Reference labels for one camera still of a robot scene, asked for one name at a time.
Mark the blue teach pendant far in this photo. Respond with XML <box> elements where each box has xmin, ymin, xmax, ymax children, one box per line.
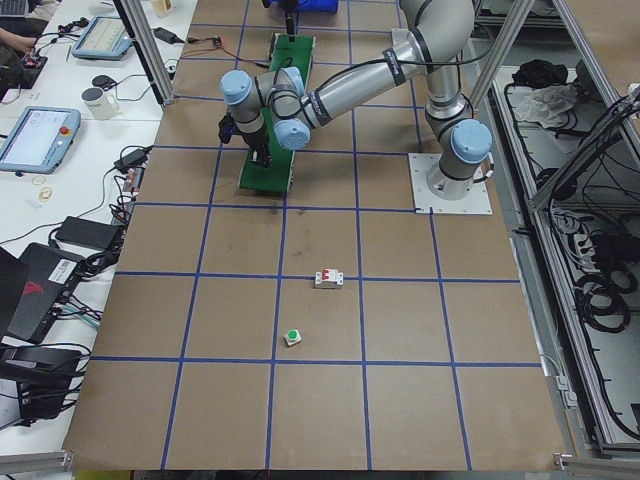
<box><xmin>71</xmin><ymin>16</ymin><xmax>132</xmax><ymax>61</ymax></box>

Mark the black power adapter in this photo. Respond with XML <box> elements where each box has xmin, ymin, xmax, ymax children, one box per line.
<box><xmin>55</xmin><ymin>216</ymin><xmax>122</xmax><ymax>251</ymax></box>

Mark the green conveyor belt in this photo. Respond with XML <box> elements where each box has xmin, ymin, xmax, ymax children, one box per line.
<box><xmin>236</xmin><ymin>33</ymin><xmax>318</xmax><ymax>196</ymax></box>

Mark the blue plastic bin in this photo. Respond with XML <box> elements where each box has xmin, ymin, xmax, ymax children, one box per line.
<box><xmin>262</xmin><ymin>0</ymin><xmax>340</xmax><ymax>13</ymax></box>

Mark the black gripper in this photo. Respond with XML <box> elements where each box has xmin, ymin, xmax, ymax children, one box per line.
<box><xmin>247</xmin><ymin>130</ymin><xmax>271</xmax><ymax>168</ymax></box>

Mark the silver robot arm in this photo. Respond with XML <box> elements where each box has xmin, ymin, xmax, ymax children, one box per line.
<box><xmin>218</xmin><ymin>0</ymin><xmax>492</xmax><ymax>201</ymax></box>
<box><xmin>278</xmin><ymin>0</ymin><xmax>300</xmax><ymax>37</ymax></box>

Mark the blue teach pendant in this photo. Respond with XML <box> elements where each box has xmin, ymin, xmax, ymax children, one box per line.
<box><xmin>71</xmin><ymin>16</ymin><xmax>132</xmax><ymax>61</ymax></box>
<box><xmin>1</xmin><ymin>106</ymin><xmax>81</xmax><ymax>174</ymax></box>

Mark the white red circuit breaker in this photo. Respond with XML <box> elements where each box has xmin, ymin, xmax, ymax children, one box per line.
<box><xmin>314</xmin><ymin>268</ymin><xmax>344</xmax><ymax>289</ymax></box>

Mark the red black conveyor cable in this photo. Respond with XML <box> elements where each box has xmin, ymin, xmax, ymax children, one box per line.
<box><xmin>186</xmin><ymin>35</ymin><xmax>271</xmax><ymax>69</ymax></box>

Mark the aluminium frame post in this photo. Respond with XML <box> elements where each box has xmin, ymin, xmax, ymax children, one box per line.
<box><xmin>114</xmin><ymin>0</ymin><xmax>175</xmax><ymax>108</ymax></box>

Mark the blue teach pendant near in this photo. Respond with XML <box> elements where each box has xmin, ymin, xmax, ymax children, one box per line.
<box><xmin>1</xmin><ymin>106</ymin><xmax>81</xmax><ymax>174</ymax></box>

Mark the green push button switch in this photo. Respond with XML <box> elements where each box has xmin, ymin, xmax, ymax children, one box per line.
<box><xmin>284</xmin><ymin>329</ymin><xmax>302</xmax><ymax>347</ymax></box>

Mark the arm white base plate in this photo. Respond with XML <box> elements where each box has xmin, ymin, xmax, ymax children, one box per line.
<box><xmin>408</xmin><ymin>153</ymin><xmax>493</xmax><ymax>216</ymax></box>

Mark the black laptop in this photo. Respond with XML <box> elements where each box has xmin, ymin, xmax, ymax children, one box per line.
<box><xmin>1</xmin><ymin>242</ymin><xmax>84</xmax><ymax>344</ymax></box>

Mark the white mug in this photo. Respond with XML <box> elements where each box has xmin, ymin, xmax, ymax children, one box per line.
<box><xmin>81</xmin><ymin>87</ymin><xmax>119</xmax><ymax>120</ymax></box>

